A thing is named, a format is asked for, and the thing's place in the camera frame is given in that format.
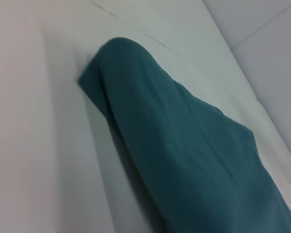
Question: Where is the teal t-shirt with FREE print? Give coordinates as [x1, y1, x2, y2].
[78, 36, 291, 233]

